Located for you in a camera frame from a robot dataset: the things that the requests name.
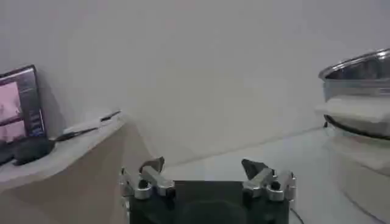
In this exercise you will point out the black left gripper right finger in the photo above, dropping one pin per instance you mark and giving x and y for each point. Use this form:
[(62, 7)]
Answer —
[(262, 181)]

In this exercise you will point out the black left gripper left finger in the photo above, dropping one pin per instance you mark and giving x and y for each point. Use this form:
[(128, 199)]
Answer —
[(155, 179)]

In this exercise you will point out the beige desk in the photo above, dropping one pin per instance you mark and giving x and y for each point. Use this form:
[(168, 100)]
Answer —
[(76, 176)]

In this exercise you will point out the steel steamer with white base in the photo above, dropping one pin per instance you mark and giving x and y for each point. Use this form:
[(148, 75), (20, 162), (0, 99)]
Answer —
[(359, 121)]

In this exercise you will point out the black computer mouse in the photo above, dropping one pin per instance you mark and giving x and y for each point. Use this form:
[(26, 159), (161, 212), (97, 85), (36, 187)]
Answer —
[(32, 150)]

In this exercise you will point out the black laptop with lit screen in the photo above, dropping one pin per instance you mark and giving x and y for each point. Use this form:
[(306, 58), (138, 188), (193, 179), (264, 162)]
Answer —
[(18, 106)]

